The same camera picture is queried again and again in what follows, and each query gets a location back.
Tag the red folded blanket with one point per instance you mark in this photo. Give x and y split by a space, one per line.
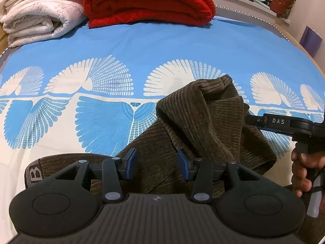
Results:
147 0

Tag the purple box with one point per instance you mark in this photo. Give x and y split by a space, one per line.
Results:
311 40

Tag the blue white printed bed sheet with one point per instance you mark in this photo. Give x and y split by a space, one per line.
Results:
127 56

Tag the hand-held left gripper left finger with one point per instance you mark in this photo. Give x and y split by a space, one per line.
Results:
132 165

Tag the cream folded blanket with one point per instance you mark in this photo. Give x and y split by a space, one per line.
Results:
38 20

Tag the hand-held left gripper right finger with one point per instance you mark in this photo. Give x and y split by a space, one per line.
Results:
183 165

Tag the person's right hand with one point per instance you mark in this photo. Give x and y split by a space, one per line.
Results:
301 167

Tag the wooden bed frame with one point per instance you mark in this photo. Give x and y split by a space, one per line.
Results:
304 53

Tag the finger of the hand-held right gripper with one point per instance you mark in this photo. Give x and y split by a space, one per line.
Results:
255 120

